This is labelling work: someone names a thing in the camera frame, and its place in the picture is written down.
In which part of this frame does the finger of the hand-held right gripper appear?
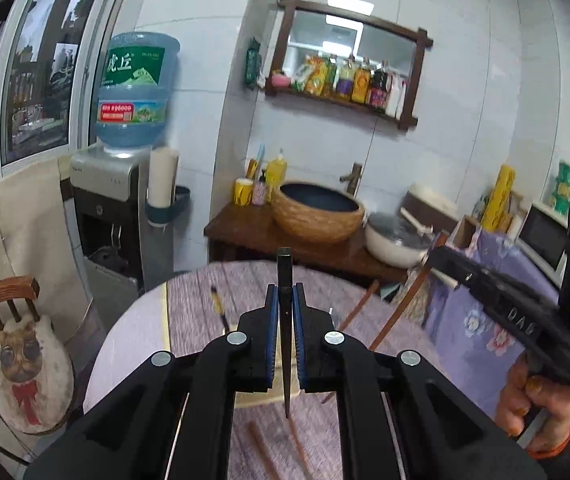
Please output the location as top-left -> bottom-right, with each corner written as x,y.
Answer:
427,246 -> 488,291

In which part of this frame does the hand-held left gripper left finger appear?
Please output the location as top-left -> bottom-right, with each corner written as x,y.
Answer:
24,282 -> 280,480

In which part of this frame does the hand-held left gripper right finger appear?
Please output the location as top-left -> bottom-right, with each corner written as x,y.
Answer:
292,282 -> 548,480

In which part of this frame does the black chopstick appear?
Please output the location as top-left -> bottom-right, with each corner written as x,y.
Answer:
210,286 -> 232,335
276,247 -> 296,420

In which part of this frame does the brown wooden chopstick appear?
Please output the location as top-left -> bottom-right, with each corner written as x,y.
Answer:
248,420 -> 282,480
339,280 -> 380,333
320,231 -> 450,407

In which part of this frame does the person's right forearm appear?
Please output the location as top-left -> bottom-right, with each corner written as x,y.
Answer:
527,422 -> 570,461

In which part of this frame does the person's right hand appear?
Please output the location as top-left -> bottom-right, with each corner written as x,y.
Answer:
495,354 -> 570,457

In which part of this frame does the cardboard box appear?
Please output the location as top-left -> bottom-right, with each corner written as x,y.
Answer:
449,214 -> 482,252

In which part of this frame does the white rice paddle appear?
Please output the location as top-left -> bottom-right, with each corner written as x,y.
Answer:
399,207 -> 434,236

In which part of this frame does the cream pan with glass lid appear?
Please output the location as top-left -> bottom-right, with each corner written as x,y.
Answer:
365,211 -> 446,269

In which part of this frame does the white brown rice cooker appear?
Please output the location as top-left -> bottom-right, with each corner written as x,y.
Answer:
407,182 -> 462,233

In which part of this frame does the white microwave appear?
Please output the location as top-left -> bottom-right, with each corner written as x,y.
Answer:
515,200 -> 570,286

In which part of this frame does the yellow roll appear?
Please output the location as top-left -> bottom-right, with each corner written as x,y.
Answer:
480,164 -> 516,233

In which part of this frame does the wooden counter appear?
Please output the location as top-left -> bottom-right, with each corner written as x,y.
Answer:
204,202 -> 410,291

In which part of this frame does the woven basket wash basin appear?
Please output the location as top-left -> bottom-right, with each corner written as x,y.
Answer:
271,181 -> 366,246

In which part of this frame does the bronze faucet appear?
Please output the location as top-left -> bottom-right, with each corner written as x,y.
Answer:
340,162 -> 364,197

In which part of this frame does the white table cover yellow edge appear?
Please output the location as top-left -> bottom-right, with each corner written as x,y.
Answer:
82,279 -> 172,417

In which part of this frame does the small dotted bottle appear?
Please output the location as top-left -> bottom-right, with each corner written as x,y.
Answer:
252,170 -> 270,206

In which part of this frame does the yellow mug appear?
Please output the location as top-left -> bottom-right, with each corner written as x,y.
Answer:
234,178 -> 256,207

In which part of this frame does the yellow soap bottle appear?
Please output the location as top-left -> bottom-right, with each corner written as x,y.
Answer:
265,149 -> 288,204

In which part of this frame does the white bottle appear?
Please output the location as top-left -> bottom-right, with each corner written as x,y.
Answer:
386,77 -> 408,118

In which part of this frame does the dark soy sauce bottle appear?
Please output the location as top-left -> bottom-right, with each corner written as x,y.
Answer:
367,62 -> 390,111

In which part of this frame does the water dispenser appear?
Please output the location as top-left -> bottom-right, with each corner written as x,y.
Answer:
69,147 -> 152,297

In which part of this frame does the orange label bottle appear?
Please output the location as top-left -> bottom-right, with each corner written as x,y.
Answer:
352,57 -> 372,105

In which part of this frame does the purple label bottle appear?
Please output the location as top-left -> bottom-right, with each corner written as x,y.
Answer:
336,57 -> 356,101

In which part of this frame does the yellow oil bottle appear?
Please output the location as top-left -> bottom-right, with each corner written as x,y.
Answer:
322,56 -> 339,97

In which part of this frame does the cat print cushion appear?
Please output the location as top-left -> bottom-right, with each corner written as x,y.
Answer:
0,311 -> 76,436

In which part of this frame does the yellow snack packet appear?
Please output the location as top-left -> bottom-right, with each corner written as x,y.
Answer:
292,55 -> 326,96

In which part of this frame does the wooden chair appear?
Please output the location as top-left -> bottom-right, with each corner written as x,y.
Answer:
0,276 -> 42,333

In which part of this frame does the beige cloth cover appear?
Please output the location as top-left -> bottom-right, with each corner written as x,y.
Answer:
0,157 -> 100,356

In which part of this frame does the green hanging packet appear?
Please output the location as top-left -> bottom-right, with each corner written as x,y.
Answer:
244,37 -> 264,91

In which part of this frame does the blue water jug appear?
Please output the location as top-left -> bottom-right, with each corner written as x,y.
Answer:
95,31 -> 182,156

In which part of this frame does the wooden framed mirror shelf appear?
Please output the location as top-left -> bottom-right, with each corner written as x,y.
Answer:
264,0 -> 434,132

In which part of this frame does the white framed sliding window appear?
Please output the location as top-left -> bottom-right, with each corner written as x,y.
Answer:
0,0 -> 134,182

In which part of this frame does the blue wall holder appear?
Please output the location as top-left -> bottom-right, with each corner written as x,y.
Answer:
145,185 -> 192,227

